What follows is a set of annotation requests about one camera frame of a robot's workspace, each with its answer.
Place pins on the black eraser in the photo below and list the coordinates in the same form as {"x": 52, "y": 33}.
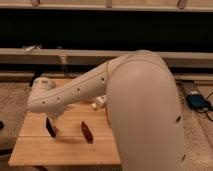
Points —
{"x": 50, "y": 128}

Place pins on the blue device on floor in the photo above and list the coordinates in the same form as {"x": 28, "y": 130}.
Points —
{"x": 196, "y": 101}

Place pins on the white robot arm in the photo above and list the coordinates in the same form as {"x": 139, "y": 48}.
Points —
{"x": 143, "y": 106}

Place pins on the wooden table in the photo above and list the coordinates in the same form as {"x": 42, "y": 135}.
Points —
{"x": 35, "y": 147}

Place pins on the white plastic bottle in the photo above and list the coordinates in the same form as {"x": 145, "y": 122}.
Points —
{"x": 99, "y": 102}

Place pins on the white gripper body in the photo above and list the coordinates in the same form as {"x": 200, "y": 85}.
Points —
{"x": 55, "y": 114}

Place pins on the dark red snack packet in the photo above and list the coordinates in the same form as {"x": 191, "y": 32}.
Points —
{"x": 86, "y": 132}

